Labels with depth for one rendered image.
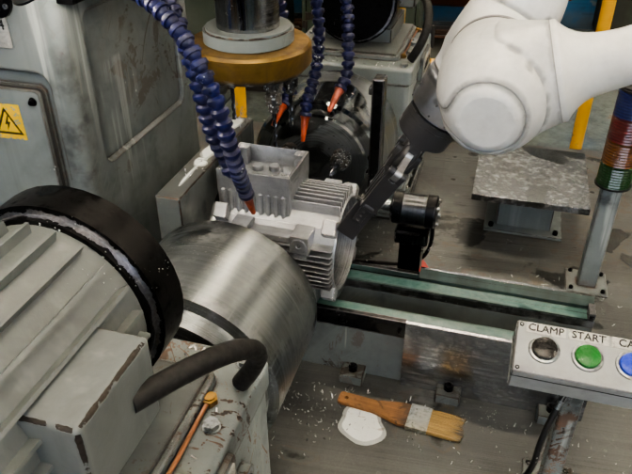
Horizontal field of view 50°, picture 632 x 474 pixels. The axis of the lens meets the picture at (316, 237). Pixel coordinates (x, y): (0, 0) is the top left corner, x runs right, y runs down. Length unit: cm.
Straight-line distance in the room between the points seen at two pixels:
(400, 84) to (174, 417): 97
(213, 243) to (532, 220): 91
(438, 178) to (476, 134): 112
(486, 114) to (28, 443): 46
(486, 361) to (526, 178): 58
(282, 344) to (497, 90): 38
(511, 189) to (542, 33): 85
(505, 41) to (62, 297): 45
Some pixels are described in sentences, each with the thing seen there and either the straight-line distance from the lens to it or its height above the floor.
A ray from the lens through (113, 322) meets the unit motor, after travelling 53.
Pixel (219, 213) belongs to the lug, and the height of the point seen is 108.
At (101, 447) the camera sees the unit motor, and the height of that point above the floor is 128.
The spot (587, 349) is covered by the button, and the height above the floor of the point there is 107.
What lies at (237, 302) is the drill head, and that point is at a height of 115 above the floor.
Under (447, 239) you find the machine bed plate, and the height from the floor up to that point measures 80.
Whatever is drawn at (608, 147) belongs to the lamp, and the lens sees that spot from 131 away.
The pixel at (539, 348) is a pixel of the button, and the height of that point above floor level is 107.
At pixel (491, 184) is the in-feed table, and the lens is 153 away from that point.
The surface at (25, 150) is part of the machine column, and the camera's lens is 105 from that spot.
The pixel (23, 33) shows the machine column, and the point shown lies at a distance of 97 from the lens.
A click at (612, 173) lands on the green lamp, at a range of 132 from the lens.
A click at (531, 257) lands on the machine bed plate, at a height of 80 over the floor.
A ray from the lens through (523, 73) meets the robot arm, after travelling 66.
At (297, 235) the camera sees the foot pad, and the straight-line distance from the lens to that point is 102.
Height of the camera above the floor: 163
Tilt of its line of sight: 33 degrees down
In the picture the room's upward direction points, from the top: straight up
